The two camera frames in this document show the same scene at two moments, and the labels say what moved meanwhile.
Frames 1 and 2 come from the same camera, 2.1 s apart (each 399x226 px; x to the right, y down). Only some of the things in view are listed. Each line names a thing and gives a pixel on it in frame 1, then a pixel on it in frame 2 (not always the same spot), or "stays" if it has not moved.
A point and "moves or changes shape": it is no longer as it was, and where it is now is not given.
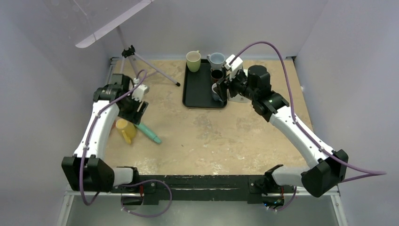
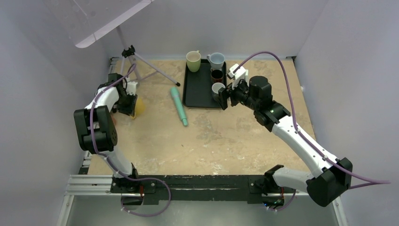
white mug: (216, 60) stays
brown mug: (216, 75) stays
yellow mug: (127, 129) moves or changes shape
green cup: (193, 59) stays
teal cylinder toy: (146, 131) → (174, 91)
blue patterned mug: (215, 95) stays
